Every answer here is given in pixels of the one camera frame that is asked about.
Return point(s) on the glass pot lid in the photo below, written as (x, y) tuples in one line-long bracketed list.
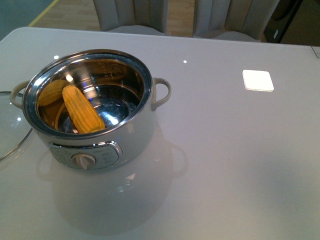
[(14, 128)]

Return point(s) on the beige upholstered chair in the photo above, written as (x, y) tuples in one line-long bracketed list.
[(232, 20), (144, 17)]

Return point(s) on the table corner label sticker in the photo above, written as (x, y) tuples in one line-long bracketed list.
[(316, 50)]

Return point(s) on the white electric cooking pot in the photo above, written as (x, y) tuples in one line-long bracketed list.
[(120, 88)]

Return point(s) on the black washing machine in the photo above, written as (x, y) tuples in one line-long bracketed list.
[(281, 19)]

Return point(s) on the left beige upholstered chair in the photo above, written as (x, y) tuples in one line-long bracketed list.
[(144, 17)]

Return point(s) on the yellow corn cob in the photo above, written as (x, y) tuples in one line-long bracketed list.
[(82, 113)]

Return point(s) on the right beige upholstered chair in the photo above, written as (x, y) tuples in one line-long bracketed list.
[(232, 20)]

